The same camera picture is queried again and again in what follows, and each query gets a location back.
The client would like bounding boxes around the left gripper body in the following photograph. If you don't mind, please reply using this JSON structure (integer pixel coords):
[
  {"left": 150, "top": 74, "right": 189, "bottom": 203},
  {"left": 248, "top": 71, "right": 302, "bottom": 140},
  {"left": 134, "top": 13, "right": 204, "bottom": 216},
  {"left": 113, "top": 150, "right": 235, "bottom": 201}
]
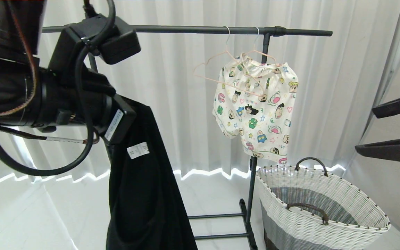
[{"left": 39, "top": 69, "right": 136, "bottom": 144}]

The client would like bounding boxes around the black garment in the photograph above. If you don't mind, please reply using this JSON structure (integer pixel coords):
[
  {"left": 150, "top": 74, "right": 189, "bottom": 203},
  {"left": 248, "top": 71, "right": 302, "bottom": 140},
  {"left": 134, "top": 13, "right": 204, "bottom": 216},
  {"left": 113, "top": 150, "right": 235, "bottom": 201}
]
[{"left": 106, "top": 97, "right": 199, "bottom": 250}]

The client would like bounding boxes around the cream printed garment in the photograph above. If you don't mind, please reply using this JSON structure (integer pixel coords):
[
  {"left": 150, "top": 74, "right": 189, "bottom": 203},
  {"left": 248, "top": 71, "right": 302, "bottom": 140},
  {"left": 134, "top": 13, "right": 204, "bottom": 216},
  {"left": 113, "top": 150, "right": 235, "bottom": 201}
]
[{"left": 212, "top": 56, "right": 299, "bottom": 164}]

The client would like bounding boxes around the pink clothes hanger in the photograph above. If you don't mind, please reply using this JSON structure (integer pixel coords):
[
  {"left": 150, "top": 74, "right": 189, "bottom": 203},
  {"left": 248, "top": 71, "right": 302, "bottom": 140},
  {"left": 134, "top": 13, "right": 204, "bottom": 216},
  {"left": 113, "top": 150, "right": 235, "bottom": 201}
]
[
  {"left": 193, "top": 26, "right": 266, "bottom": 98},
  {"left": 240, "top": 27, "right": 280, "bottom": 67}
]

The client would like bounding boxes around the white laundry basket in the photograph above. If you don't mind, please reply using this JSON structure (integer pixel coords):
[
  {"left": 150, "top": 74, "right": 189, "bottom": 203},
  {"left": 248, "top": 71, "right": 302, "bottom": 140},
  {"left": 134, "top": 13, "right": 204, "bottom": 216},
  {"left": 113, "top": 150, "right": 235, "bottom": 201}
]
[{"left": 256, "top": 157, "right": 391, "bottom": 250}]

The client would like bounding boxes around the black clothes rack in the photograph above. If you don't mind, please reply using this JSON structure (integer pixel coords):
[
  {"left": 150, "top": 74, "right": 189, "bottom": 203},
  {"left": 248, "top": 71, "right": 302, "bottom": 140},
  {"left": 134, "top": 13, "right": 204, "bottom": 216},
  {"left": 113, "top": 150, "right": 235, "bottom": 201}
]
[{"left": 42, "top": 25, "right": 333, "bottom": 250}]

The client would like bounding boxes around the white curtain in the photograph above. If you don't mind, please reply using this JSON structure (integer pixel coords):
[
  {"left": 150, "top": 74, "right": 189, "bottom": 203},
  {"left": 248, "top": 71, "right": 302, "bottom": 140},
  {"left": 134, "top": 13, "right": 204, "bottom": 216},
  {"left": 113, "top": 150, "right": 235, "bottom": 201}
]
[{"left": 0, "top": 0, "right": 400, "bottom": 183}]

